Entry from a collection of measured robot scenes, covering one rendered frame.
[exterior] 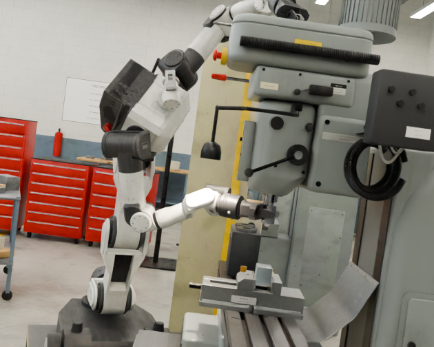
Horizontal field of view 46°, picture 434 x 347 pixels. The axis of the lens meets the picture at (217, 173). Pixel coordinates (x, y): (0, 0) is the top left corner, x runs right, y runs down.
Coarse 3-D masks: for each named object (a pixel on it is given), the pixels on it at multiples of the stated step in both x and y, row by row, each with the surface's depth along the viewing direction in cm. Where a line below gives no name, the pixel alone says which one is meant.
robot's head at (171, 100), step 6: (168, 78) 189; (168, 84) 187; (162, 96) 187; (168, 96) 184; (174, 96) 185; (162, 102) 192; (168, 102) 185; (174, 102) 185; (168, 108) 189; (174, 108) 189
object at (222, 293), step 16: (208, 288) 171; (224, 288) 171; (256, 288) 175; (272, 288) 171; (288, 288) 182; (208, 304) 170; (224, 304) 171; (240, 304) 171; (256, 304) 172; (272, 304) 171; (288, 304) 171
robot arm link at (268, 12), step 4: (252, 0) 200; (256, 0) 201; (260, 0) 203; (264, 0) 203; (252, 4) 201; (256, 4) 201; (260, 4) 203; (264, 4) 204; (252, 8) 202; (256, 8) 201; (260, 8) 202; (264, 8) 203; (268, 8) 202; (256, 12) 203; (260, 12) 202; (264, 12) 202; (268, 12) 201; (272, 12) 200
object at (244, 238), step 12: (240, 228) 219; (252, 228) 223; (240, 240) 215; (252, 240) 215; (228, 252) 229; (240, 252) 216; (252, 252) 216; (228, 264) 216; (240, 264) 216; (252, 264) 216
